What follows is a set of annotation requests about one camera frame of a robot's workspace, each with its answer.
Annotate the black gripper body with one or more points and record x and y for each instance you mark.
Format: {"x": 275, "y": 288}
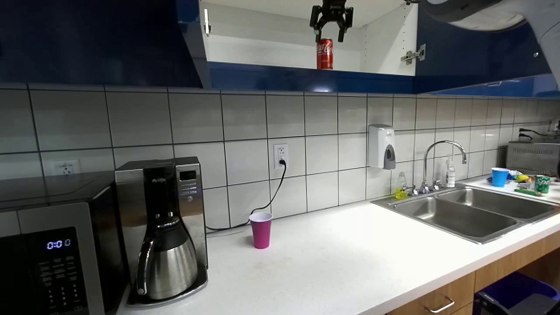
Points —
{"x": 333, "y": 7}

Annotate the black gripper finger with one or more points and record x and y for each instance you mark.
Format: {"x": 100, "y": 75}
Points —
{"x": 317, "y": 17}
{"x": 347, "y": 17}

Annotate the red cola can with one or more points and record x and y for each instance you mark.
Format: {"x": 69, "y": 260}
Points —
{"x": 324, "y": 54}

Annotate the blue upper cabinet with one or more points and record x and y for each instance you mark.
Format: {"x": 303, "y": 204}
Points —
{"x": 263, "y": 45}

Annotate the wooden base cabinet drawers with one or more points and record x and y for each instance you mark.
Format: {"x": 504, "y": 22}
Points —
{"x": 501, "y": 264}

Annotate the chrome gooseneck faucet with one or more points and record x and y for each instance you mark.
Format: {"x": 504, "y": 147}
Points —
{"x": 427, "y": 168}

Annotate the yellow dish soap bottle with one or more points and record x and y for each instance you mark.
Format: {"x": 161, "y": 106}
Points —
{"x": 399, "y": 192}

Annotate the blue cup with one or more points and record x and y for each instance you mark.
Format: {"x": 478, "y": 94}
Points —
{"x": 499, "y": 176}

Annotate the pink plastic cup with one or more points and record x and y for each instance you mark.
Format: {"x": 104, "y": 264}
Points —
{"x": 261, "y": 232}

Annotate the black coffee maker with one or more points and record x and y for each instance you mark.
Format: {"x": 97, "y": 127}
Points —
{"x": 186, "y": 197}

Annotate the stainless steel appliance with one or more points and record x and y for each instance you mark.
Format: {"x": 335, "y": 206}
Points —
{"x": 534, "y": 157}

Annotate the stainless steel double sink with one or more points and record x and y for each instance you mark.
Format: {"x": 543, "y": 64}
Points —
{"x": 466, "y": 218}

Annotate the green container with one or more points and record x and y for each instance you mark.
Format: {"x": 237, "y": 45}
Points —
{"x": 543, "y": 183}

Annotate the steel coffee carafe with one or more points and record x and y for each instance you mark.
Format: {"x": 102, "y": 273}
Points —
{"x": 168, "y": 267}

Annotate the blue bin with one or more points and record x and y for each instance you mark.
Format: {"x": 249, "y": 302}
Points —
{"x": 513, "y": 294}

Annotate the black microwave oven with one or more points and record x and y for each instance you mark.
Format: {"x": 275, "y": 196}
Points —
{"x": 53, "y": 262}

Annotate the white wall soap dispenser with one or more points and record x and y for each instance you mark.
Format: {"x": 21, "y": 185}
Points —
{"x": 382, "y": 145}

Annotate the white wall outlet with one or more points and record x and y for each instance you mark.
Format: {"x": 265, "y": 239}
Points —
{"x": 280, "y": 152}
{"x": 67, "y": 168}

